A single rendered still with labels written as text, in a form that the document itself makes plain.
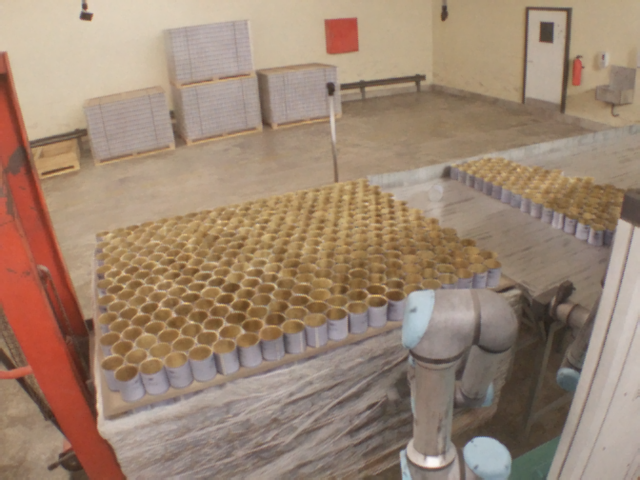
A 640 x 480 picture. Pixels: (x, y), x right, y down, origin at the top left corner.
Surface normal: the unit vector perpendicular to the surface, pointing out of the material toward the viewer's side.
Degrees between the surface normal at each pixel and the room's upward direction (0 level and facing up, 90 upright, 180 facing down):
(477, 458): 8
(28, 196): 90
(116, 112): 89
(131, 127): 89
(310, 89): 91
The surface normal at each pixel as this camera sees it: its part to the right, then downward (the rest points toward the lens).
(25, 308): 0.44, 0.37
